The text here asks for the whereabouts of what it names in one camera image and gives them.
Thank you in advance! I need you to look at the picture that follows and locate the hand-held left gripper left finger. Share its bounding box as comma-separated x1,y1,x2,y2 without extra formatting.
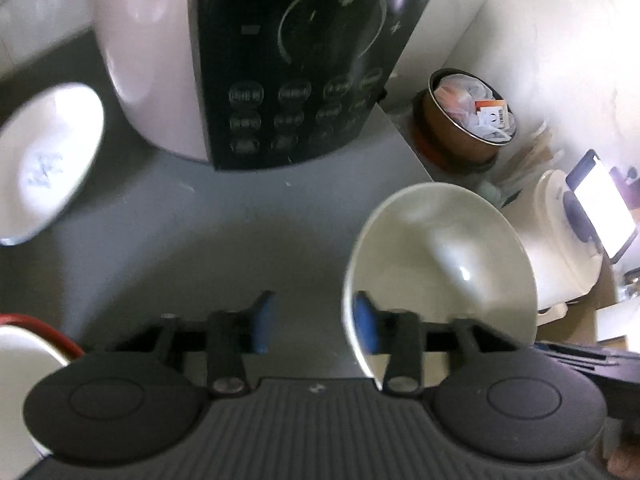
112,290,277,396

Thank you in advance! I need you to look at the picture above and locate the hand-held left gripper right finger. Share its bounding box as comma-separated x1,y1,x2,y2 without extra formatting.
351,290,522,397

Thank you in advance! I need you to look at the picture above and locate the plain white bowl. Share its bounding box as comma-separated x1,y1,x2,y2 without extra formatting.
341,182,539,393

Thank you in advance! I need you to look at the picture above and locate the white speckled bowl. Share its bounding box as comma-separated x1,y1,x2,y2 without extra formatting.
0,326,72,480

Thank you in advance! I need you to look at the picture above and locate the white bowl with blue print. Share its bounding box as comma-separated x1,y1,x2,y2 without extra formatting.
0,82,106,247

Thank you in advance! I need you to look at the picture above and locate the person's right hand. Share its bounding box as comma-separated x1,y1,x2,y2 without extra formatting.
611,441,640,480

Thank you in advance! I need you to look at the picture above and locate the white paper sheet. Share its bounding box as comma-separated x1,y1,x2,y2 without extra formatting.
595,299,640,342

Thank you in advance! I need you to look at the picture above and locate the phone with lit screen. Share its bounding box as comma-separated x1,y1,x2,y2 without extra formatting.
563,148,639,264

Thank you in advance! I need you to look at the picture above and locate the brown bin with trash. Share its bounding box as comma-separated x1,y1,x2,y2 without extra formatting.
412,67,519,176

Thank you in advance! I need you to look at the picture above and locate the bundle of wooden chopsticks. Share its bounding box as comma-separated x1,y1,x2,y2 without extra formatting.
500,127,563,198

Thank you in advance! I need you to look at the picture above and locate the orange and white packet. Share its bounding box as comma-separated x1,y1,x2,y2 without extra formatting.
475,101,509,132

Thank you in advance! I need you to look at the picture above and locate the pink and black rice cooker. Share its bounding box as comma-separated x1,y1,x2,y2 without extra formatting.
82,0,444,172

